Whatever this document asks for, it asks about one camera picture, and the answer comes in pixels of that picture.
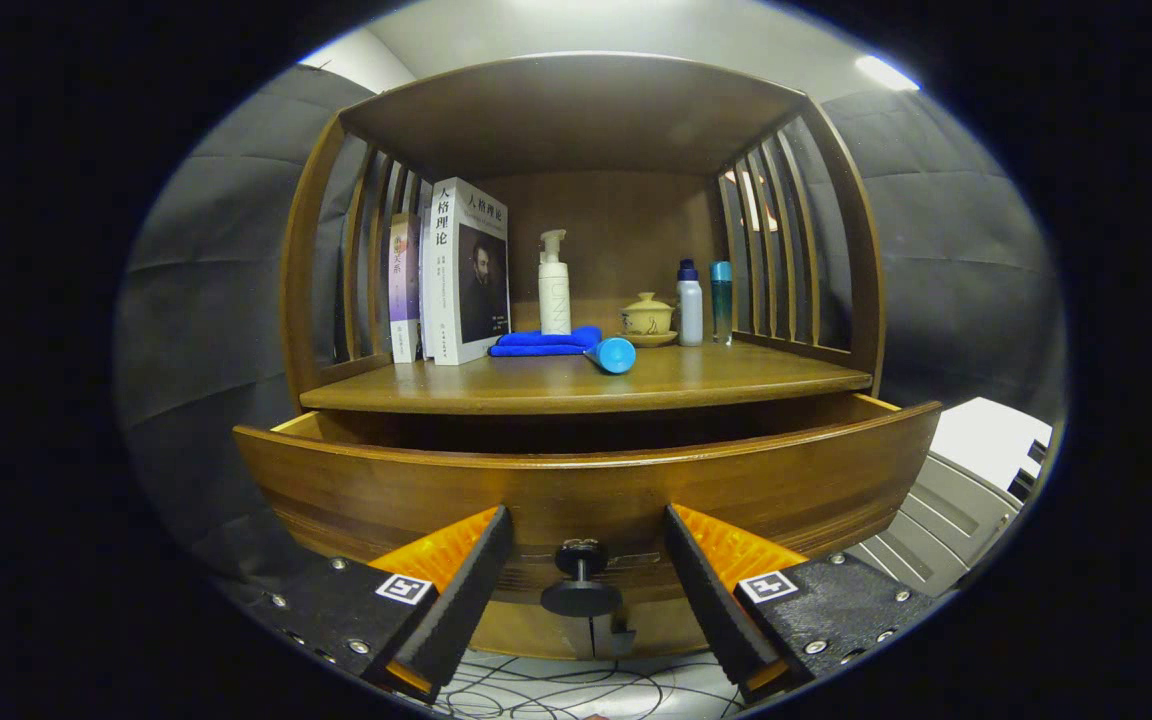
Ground thick white portrait book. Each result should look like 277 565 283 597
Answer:
429 177 512 366

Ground white grey drawer unit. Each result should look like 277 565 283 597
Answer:
841 397 1054 598

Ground thin purple book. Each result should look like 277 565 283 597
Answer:
388 212 423 364

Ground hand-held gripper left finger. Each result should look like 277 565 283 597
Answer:
226 505 515 706

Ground black floor cables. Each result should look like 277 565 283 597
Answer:
431 650 747 720

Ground blue white cosmetic tube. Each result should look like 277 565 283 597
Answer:
584 337 637 375

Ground wooden countertop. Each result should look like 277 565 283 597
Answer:
298 330 874 416

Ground brown wooden drawer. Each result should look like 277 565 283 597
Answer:
232 392 944 606

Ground thin white book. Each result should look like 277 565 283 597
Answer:
419 210 437 359

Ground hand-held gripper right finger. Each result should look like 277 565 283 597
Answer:
663 503 942 701

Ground white pump bottle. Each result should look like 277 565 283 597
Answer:
538 230 573 336

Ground brown wooden cabinet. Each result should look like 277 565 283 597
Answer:
279 52 887 661

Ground small ceiling light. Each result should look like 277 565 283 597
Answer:
854 54 922 93

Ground white bottle dark blue cap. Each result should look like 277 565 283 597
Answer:
676 259 705 347

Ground blue folded towel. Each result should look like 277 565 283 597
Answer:
488 326 603 358

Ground clear bottle teal cap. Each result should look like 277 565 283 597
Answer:
709 261 735 347

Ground beige lidded tea bowl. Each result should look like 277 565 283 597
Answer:
620 291 679 349

